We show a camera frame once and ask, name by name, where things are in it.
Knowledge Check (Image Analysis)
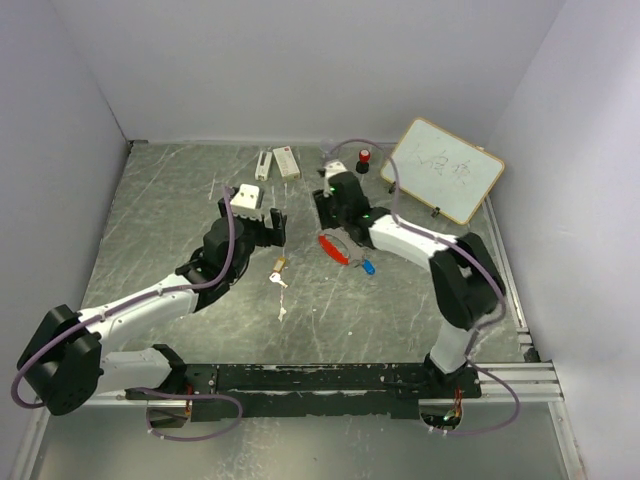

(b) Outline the metal key holder red handle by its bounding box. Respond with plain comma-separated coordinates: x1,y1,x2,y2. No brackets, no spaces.
318,228,366,266

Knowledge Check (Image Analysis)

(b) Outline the blue key tag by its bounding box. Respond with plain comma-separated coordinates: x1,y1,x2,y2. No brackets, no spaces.
361,259,376,275

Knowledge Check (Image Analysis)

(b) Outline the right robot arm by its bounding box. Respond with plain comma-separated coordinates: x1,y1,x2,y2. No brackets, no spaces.
313,161,506,398

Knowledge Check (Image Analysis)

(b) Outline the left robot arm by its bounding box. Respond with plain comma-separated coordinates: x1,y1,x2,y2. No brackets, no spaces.
11,198,287,416

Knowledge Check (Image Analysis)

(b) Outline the yellow key tag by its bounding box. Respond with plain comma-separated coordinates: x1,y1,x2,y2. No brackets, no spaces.
273,257,287,273

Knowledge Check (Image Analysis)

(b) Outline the red black stamp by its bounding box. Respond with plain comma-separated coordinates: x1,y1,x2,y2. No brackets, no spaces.
356,149,371,174

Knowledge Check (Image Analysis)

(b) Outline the white stapler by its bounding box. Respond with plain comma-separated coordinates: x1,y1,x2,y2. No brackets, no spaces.
254,151,273,181

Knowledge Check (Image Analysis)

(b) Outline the green white staple box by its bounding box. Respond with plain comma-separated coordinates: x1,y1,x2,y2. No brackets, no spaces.
272,146,301,181

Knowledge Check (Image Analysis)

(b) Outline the clear jar of clips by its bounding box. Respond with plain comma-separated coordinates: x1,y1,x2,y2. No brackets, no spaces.
319,139,338,162

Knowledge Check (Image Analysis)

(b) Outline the yellow framed whiteboard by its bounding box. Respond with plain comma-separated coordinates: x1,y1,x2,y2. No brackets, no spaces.
380,118,505,225

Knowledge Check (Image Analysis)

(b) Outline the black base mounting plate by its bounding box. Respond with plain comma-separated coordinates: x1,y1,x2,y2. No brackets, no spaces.
124,362,484,424

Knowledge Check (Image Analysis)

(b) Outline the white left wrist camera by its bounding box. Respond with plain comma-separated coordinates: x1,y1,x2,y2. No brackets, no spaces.
230,184,264,220

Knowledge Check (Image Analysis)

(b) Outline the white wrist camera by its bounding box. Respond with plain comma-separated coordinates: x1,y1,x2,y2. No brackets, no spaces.
230,184,264,220
317,159,347,180

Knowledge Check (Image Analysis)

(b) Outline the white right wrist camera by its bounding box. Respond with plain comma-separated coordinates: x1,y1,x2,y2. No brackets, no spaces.
317,159,347,180

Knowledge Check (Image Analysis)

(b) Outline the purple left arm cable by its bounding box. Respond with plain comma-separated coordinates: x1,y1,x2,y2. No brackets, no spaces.
10,185,246,441

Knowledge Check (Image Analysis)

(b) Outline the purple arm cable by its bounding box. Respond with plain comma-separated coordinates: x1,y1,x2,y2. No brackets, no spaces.
10,185,246,441
327,137,521,436

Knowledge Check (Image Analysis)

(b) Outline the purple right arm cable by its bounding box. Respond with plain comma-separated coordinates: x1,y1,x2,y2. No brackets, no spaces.
327,137,521,436

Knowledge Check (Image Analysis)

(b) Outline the aluminium rail frame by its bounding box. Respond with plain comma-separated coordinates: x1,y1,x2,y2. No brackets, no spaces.
9,199,584,480

